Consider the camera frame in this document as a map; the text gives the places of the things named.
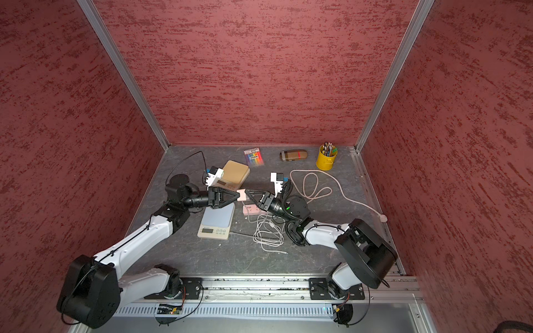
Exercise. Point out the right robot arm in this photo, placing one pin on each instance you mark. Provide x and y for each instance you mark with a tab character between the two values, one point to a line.
368	258

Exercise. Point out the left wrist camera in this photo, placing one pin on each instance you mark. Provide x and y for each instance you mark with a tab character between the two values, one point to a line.
214	177

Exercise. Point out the pink charger adapter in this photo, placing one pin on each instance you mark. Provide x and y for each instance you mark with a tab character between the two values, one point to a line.
242	195

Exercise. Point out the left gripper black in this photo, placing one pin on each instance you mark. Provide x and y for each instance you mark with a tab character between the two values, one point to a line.
215	196

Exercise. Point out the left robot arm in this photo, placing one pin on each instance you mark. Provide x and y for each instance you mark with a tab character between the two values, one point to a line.
95	287

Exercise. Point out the beige kitchen scale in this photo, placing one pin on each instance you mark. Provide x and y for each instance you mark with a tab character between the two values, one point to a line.
233	177

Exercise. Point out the aluminium front rail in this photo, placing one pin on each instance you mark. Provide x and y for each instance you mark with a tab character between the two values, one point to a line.
298	288

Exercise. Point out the brown pencil case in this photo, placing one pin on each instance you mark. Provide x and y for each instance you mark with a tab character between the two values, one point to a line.
293	155

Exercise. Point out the blue top kitchen scale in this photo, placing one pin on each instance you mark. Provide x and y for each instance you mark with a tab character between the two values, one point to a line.
216	223

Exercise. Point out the yellow pen cup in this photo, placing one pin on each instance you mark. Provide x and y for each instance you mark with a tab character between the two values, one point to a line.
327	155

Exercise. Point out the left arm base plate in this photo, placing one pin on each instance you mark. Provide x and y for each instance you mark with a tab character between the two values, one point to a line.
188	288

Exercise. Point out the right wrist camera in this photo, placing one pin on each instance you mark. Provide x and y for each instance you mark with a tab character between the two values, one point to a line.
278	180

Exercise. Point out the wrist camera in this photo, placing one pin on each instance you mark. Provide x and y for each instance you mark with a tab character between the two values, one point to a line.
214	177
278	180

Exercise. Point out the pink power strip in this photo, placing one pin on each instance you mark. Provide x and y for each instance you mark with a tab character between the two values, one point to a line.
252	210

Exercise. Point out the colourful highlighter pack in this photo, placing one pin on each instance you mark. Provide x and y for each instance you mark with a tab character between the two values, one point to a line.
254	157

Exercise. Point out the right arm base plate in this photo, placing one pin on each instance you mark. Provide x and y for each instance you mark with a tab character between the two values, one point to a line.
325	289

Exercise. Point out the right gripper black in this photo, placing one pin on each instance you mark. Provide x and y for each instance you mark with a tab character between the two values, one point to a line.
261	203

